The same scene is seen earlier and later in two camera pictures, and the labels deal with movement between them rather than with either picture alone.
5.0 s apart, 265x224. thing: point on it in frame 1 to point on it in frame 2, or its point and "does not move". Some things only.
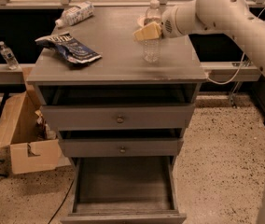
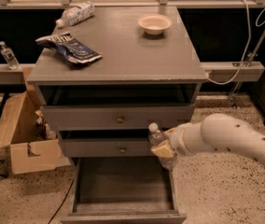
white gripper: [172, 24] to [178, 139]
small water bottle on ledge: [8, 56] does not move
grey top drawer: [118, 107] does not move
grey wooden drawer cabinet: [121, 119] does not move
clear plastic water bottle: [151, 49] to [155, 136]
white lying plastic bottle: [76, 13] does not move
